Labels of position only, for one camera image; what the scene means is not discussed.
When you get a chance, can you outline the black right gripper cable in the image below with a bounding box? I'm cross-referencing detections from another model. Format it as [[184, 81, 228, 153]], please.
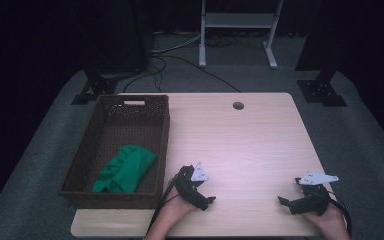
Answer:
[[326, 190, 353, 238]]

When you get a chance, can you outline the black floor stand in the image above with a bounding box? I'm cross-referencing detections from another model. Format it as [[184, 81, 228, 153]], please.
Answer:
[[71, 0, 154, 106], [294, 0, 348, 108]]

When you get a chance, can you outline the person's left hand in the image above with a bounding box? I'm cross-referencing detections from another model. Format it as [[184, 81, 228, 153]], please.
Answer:
[[161, 185, 198, 225]]

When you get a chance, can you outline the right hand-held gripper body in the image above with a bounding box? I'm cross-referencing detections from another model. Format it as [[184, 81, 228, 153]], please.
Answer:
[[294, 171, 339, 216]]

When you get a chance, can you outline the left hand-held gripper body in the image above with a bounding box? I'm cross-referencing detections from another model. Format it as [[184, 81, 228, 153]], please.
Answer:
[[174, 162, 211, 210]]

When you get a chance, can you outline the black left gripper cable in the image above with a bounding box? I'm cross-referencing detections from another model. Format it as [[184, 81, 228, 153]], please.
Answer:
[[146, 181, 181, 234]]

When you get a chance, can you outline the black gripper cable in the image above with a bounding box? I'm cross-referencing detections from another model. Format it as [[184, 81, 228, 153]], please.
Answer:
[[146, 181, 181, 234], [326, 190, 353, 238]]

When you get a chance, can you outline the white metal stand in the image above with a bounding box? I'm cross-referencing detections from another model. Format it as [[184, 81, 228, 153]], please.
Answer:
[[198, 0, 285, 70]]

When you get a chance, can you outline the brown wicker basket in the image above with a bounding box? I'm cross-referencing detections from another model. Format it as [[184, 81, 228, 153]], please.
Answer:
[[58, 94, 171, 210]]

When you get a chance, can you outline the person's right hand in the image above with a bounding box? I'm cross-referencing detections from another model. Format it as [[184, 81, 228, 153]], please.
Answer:
[[303, 203, 348, 234]]

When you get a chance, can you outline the white floor cable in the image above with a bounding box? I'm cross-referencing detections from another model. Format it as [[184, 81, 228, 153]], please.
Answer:
[[151, 33, 203, 54]]

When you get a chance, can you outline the green t-shirt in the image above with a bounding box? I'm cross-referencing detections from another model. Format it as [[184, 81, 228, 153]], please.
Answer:
[[91, 144, 158, 194]]

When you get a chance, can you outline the looped black floor cable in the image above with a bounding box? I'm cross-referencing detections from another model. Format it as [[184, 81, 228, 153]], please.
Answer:
[[123, 57, 167, 93]]

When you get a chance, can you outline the long black floor cable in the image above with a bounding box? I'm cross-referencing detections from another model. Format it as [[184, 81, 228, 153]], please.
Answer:
[[151, 54, 242, 93]]

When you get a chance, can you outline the tangle of black cables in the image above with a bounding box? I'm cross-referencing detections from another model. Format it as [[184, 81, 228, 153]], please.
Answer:
[[206, 34, 239, 48]]

